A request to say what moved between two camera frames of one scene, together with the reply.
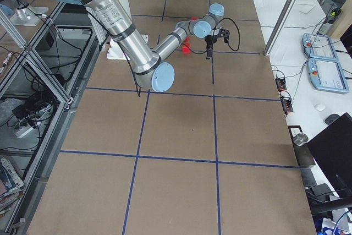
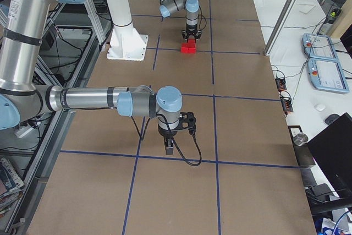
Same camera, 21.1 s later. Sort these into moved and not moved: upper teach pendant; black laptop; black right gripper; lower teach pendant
Moved: black right gripper
Not moved: lower teach pendant; upper teach pendant; black laptop
